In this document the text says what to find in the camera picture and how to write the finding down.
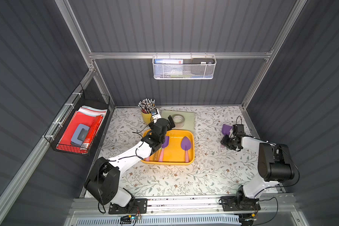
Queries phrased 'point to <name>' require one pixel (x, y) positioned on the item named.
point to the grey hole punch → (80, 134)
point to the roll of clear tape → (179, 120)
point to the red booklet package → (92, 132)
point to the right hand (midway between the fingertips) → (223, 142)
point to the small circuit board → (126, 219)
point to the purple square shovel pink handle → (164, 146)
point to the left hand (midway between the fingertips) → (166, 118)
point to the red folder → (77, 117)
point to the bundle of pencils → (146, 105)
